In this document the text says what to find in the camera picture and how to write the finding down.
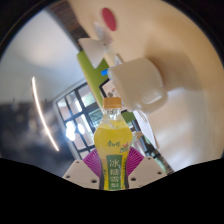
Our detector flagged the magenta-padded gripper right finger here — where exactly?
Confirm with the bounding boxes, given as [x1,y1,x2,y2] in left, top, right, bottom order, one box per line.
[125,146,168,190]

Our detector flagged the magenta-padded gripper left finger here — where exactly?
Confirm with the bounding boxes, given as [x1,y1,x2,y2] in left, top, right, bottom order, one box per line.
[62,148,105,190]

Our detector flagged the yellow drink bottle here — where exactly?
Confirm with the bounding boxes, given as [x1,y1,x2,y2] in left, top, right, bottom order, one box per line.
[93,96,132,192]

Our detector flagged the white paper sheet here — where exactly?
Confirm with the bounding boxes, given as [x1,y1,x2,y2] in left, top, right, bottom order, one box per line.
[132,109,160,150]

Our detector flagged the black-framed window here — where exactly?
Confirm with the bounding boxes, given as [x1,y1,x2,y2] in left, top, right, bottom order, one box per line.
[52,81,105,161]

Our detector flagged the long ceiling light strip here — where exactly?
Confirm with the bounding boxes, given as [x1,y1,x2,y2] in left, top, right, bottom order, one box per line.
[30,76,61,153]

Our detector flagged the white mug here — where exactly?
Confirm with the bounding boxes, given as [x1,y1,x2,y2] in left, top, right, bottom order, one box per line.
[106,57,169,115]

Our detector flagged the white folded paper object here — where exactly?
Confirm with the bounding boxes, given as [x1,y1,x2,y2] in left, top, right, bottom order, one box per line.
[77,21,115,70]

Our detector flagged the flat round red coaster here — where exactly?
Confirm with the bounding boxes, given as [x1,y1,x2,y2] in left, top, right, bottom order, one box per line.
[100,7,118,32]

